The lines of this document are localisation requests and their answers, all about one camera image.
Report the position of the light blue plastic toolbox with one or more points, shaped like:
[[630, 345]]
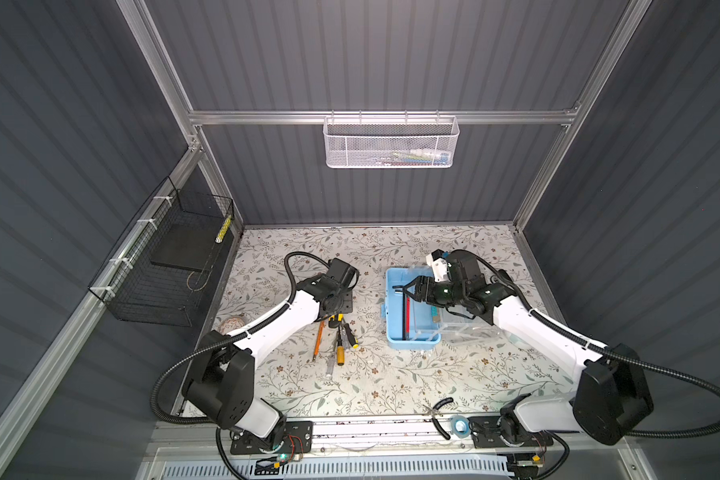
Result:
[[424, 334]]

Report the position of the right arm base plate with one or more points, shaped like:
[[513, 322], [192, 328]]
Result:
[[495, 431]]

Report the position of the thin orange precision screwdriver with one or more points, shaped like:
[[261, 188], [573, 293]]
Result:
[[318, 340]]

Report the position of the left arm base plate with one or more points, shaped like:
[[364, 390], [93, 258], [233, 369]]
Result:
[[296, 438]]

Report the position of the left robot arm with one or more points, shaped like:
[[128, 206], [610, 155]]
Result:
[[220, 383]]

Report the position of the white wire mesh basket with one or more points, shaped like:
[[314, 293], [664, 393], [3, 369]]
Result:
[[351, 141]]

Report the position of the markers in white basket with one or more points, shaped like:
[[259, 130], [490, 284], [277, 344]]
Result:
[[416, 157]]

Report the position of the black hex key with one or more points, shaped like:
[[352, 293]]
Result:
[[401, 305]]

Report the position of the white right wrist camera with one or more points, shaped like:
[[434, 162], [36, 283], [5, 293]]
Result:
[[437, 261]]

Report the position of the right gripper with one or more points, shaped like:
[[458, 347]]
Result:
[[423, 289]]

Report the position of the clear handled small screwdriver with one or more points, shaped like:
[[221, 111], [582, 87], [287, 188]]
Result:
[[331, 362]]

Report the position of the blue tape roll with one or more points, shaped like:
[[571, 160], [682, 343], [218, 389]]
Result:
[[460, 426]]

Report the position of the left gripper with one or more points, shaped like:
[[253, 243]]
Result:
[[348, 302]]

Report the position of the yellow marker in basket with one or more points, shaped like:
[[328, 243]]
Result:
[[223, 230]]

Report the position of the red handled hex key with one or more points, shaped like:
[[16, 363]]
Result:
[[406, 316]]

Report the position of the orange handled screwdriver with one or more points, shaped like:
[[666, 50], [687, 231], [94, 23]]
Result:
[[339, 348]]

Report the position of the black wire basket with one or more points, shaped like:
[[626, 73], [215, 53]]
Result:
[[167, 267]]

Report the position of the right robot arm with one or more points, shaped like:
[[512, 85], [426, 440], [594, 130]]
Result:
[[610, 396]]

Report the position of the yellow black screwdriver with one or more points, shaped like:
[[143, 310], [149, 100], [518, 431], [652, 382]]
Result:
[[351, 339]]

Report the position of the black foam pad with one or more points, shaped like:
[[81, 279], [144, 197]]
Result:
[[185, 247]]

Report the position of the white perforated vent strip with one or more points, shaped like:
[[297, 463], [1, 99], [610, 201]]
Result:
[[420, 466]]

